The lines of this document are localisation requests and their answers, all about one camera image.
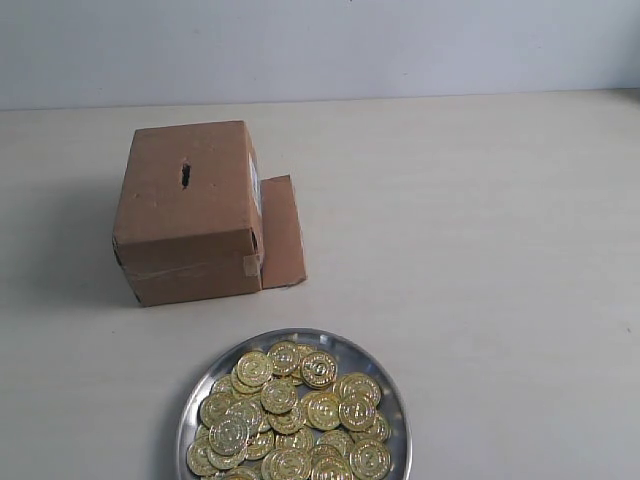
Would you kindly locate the cardboard box with slot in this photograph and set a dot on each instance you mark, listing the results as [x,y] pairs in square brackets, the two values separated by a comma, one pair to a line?
[195,220]

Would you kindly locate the gold coin top middle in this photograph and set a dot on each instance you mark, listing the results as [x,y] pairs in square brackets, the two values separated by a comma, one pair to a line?
[285,358]

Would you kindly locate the round silver metal plate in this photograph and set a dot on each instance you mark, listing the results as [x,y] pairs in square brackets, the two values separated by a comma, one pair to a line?
[313,425]

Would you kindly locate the gold coin top right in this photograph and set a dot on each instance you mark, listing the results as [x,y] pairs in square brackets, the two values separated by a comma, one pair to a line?
[318,370]

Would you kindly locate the gold coin top left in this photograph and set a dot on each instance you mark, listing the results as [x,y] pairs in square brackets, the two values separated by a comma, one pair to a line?
[254,368]

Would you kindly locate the gold coin centre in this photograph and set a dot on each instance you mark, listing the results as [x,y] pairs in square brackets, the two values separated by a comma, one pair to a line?
[279,396]

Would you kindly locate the gold coin left front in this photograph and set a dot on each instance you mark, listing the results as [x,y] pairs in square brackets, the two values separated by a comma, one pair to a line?
[228,434]

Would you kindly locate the gold coin bottom right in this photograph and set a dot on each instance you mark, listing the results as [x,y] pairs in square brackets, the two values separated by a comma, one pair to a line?
[370,460]

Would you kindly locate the gold coin bottom middle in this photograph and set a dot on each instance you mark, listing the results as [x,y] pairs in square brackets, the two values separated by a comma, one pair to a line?
[286,464]

